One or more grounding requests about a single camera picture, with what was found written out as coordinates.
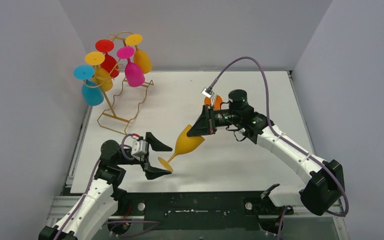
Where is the purple cable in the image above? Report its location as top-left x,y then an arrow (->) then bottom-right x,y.
208,56 -> 350,240
52,133 -> 161,240

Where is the pink wine glass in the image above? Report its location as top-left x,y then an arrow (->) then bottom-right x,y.
116,46 -> 145,87

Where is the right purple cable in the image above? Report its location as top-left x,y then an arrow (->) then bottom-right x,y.
208,56 -> 350,240

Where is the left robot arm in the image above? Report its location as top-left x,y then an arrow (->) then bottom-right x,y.
38,132 -> 173,240

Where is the orange wine glass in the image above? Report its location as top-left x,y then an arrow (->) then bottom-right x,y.
204,95 -> 223,111

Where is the gold wire glass rack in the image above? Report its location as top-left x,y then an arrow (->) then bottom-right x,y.
88,30 -> 155,135

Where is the blue wine glass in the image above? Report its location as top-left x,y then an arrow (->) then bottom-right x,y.
73,65 -> 104,106

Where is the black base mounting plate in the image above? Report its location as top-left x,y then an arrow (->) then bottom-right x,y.
115,191 -> 284,232

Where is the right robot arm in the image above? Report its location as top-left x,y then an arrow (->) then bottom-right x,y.
186,89 -> 345,216

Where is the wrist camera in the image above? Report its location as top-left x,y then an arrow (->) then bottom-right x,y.
131,139 -> 148,160
201,87 -> 216,99

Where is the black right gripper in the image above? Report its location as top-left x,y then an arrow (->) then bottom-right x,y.
188,104 -> 242,137

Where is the red wine glass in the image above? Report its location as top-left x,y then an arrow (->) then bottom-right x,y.
95,39 -> 120,78

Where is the yellow wine glass left row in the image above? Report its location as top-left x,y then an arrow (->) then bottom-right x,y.
84,51 -> 113,92

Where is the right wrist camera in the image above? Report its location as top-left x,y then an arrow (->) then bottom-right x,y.
201,87 -> 216,99

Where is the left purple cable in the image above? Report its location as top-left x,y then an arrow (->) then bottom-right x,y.
52,133 -> 161,240

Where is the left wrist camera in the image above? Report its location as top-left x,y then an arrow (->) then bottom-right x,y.
131,139 -> 148,160

